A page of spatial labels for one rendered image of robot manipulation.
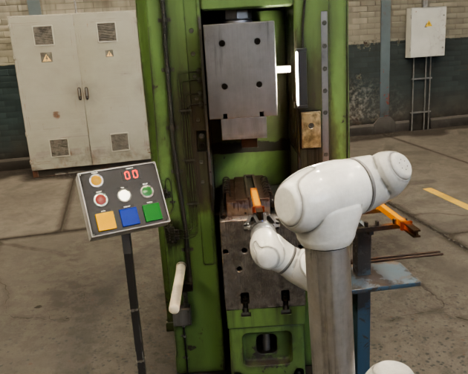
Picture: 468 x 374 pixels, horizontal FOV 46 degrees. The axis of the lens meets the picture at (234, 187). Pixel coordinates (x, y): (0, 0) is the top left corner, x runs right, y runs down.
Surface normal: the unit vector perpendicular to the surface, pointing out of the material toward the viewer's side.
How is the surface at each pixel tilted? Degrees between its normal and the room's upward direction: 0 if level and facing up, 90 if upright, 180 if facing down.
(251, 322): 90
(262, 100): 90
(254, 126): 90
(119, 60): 90
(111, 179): 60
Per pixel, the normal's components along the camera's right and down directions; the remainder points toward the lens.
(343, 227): 0.50, 0.24
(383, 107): 0.22, 0.25
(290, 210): -0.85, 0.08
